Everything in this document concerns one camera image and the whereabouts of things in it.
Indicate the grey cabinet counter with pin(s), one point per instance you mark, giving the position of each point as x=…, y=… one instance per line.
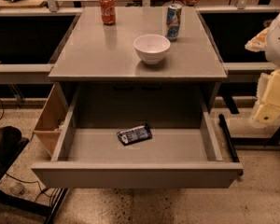
x=130, y=50

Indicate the wooden side box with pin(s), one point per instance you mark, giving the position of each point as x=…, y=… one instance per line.
x=53, y=113

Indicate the white bowl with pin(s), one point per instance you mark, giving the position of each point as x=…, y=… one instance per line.
x=151, y=49

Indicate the black equipment base left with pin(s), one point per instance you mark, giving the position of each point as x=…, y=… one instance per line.
x=12, y=143

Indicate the blueberry rxbar dark wrapper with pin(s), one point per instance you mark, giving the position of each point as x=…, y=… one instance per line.
x=134, y=135

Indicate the grey open top drawer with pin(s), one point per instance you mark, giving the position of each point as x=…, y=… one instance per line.
x=182, y=153

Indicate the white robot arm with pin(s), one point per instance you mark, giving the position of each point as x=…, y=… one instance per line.
x=272, y=51

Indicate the red cola can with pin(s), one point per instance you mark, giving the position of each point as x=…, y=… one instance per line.
x=108, y=12

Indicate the blue energy drink can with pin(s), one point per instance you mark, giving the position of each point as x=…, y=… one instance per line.
x=173, y=20

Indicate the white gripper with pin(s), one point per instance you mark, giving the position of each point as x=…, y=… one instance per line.
x=278, y=44

